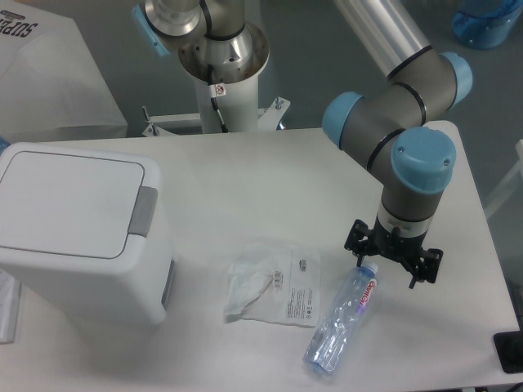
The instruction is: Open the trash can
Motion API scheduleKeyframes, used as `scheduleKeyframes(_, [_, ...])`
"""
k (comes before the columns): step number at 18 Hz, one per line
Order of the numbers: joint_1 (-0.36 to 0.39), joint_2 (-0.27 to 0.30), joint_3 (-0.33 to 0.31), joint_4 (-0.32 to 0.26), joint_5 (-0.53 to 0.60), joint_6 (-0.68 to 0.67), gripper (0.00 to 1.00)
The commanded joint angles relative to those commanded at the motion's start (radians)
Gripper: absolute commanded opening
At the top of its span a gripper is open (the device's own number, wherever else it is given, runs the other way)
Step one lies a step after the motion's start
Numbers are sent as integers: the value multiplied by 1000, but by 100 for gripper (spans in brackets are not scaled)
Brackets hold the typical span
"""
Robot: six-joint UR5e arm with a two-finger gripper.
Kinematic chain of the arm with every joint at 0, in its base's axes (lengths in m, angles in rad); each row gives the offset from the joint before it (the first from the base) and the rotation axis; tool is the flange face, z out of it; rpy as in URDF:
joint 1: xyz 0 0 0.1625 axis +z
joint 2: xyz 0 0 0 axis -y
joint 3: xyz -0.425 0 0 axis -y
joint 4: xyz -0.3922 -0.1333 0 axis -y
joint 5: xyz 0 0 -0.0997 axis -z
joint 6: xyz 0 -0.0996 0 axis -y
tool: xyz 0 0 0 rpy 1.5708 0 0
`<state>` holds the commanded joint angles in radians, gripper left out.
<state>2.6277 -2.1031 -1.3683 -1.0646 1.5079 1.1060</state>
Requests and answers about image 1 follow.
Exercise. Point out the white metal base frame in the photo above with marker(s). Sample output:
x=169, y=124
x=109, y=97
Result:
x=268, y=119

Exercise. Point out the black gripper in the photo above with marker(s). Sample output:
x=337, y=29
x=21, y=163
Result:
x=422, y=264

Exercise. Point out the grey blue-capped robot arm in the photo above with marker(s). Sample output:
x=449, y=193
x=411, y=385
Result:
x=387, y=135

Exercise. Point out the white push-button trash can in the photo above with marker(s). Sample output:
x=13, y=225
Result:
x=86, y=230

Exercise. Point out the black device at table edge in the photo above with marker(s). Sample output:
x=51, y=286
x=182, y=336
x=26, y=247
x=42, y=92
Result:
x=509, y=349

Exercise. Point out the white paper sheet at left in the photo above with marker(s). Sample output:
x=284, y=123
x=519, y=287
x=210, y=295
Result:
x=10, y=302

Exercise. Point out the blue translucent plastic container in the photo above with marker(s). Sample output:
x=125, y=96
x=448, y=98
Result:
x=484, y=25

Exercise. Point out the clear plastic water bottle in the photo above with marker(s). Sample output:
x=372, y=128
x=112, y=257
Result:
x=338, y=326

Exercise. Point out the clear plastic bag with label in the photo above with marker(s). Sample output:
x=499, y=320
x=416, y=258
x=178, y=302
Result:
x=275, y=282

